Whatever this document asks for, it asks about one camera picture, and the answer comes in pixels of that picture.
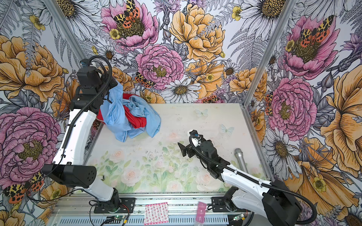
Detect light blue woven shirt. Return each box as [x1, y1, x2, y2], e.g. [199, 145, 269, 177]
[100, 82, 133, 142]

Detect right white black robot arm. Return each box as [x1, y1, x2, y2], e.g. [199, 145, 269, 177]
[178, 139, 302, 226]

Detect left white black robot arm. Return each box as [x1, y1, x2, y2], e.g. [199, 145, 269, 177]
[41, 66, 121, 212]

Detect red cloth garment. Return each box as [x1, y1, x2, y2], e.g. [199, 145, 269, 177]
[96, 93, 147, 129]

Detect silver microphone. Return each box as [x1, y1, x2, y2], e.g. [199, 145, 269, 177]
[234, 148, 248, 173]

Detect light blue knit shorts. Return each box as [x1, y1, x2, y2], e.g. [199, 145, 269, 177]
[123, 95, 161, 137]

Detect pink patterned white card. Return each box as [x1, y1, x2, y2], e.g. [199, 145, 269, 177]
[143, 202, 169, 226]

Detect right green circuit board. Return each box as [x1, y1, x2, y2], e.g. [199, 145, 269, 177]
[232, 213, 245, 221]

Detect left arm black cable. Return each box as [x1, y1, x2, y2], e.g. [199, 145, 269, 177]
[25, 55, 114, 202]

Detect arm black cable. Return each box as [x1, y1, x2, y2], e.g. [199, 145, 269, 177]
[25, 55, 114, 202]
[189, 129, 318, 225]

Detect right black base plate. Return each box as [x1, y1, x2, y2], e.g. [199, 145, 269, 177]
[208, 196, 245, 212]

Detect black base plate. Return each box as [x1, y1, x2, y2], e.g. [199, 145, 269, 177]
[208, 196, 245, 212]
[94, 197, 136, 214]

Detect aluminium front rail frame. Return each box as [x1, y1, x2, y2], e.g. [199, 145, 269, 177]
[48, 193, 270, 226]

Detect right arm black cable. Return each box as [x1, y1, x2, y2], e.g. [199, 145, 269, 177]
[189, 129, 318, 225]

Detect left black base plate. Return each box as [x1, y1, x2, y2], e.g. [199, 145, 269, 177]
[94, 197, 136, 214]

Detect left aluminium corner post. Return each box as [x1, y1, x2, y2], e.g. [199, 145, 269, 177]
[44, 1, 86, 61]

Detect aluminium corner post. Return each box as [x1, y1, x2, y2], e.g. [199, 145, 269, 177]
[242, 0, 299, 107]
[44, 1, 86, 61]

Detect right aluminium corner post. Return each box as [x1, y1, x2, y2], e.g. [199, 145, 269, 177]
[242, 0, 299, 107]

